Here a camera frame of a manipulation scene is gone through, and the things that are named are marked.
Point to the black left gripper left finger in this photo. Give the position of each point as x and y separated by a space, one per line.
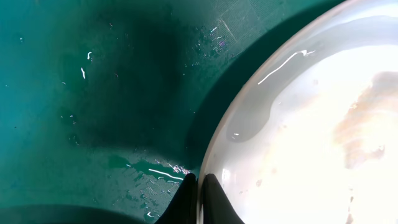
182 208

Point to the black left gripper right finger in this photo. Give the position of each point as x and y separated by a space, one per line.
217 209

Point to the light blue plate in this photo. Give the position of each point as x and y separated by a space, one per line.
312 135

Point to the blue plastic tray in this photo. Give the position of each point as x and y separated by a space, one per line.
107 105

